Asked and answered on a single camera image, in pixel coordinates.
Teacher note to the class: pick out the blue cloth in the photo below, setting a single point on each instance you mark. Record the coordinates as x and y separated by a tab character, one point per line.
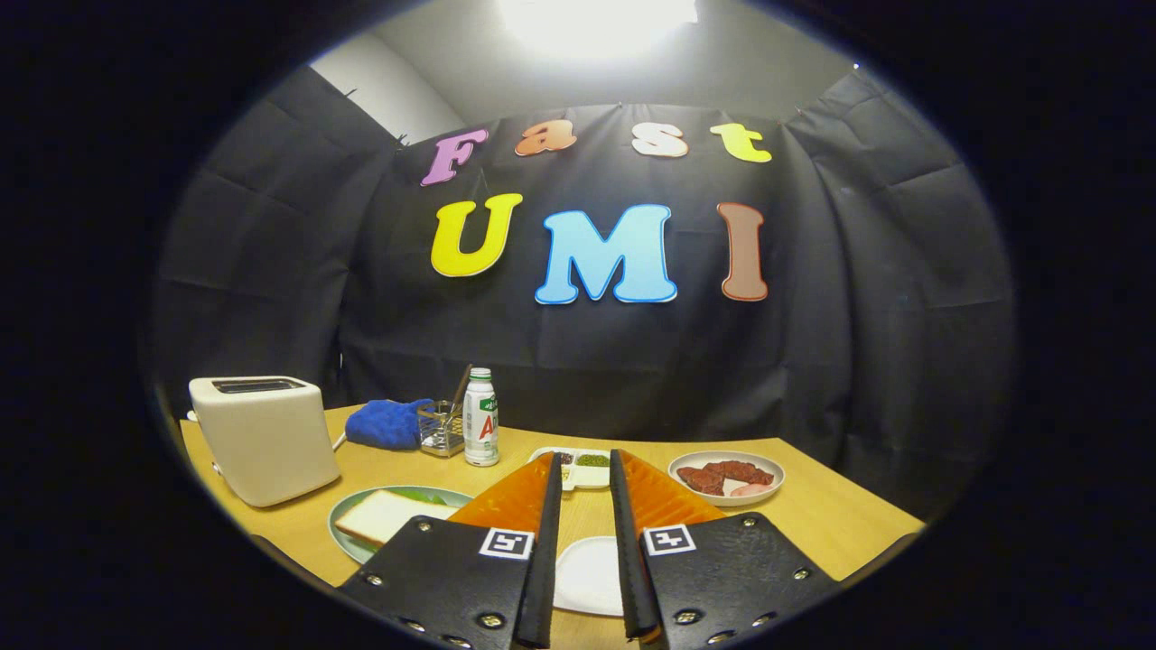
384	424

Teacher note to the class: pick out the brown chopstick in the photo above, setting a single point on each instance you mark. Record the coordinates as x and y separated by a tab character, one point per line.
461	384

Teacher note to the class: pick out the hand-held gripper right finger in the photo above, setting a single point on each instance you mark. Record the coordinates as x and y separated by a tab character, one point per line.
625	560

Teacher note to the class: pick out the white divided dish of beans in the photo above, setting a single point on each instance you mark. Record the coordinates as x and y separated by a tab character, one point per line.
587	477

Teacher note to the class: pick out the white square plate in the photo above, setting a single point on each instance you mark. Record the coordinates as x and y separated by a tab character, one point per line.
587	578

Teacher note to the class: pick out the white toaster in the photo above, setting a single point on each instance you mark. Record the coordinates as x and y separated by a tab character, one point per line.
266	442

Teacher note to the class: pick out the pale green plate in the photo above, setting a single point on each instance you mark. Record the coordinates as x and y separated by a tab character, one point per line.
340	534

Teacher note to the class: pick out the dark red meat slice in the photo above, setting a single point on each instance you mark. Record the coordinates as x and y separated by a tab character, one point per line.
745	472
700	478

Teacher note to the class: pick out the black backdrop cloth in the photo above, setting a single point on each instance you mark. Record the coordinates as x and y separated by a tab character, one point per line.
722	379

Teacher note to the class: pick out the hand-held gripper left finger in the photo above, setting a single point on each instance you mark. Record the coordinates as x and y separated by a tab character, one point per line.
546	560

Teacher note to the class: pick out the pink ham slice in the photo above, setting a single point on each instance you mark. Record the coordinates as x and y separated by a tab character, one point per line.
748	489

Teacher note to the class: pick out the browned toast slice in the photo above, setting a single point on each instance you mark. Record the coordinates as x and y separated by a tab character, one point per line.
388	516

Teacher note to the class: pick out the white bottle with green label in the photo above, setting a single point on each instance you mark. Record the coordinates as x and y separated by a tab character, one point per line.
481	424

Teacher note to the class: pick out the white round meat plate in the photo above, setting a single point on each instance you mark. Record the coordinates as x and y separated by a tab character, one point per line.
772	483

